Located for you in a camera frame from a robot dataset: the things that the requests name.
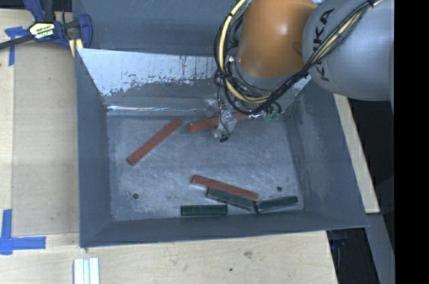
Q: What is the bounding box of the red-brown flat block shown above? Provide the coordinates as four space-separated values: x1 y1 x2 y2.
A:
190 174 260 202
127 117 183 167
186 112 251 134

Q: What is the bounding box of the grey metal bin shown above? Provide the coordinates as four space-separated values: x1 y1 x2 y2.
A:
70 0 370 249

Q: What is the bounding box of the dark green flat block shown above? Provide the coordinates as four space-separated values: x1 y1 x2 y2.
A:
253 195 300 214
204 186 257 211
180 204 229 218

